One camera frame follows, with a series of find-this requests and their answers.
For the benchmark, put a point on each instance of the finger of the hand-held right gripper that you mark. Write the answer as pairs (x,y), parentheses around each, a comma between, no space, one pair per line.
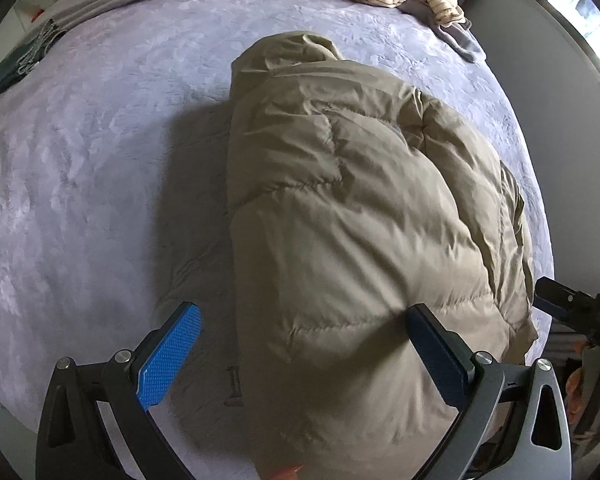
(565,302)

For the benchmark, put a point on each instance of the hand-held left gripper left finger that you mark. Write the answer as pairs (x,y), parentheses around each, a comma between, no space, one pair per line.
(169,357)

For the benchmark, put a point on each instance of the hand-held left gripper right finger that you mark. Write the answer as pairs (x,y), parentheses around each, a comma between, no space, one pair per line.
(437,357)

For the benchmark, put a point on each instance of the khaki puffer jacket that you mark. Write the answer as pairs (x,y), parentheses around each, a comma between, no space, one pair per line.
(360,210)

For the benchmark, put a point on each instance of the person's right hand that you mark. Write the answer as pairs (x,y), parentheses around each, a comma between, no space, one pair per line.
(576,385)

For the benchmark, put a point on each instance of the purple bed blanket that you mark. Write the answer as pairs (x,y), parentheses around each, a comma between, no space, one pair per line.
(105,170)

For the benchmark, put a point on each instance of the light grey cloth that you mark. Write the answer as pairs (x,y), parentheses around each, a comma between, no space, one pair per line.
(457,35)

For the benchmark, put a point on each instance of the window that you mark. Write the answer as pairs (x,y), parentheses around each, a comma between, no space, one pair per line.
(575,5)

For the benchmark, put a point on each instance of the dark green folded cloth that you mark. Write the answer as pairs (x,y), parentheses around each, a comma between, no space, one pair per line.
(15,67)

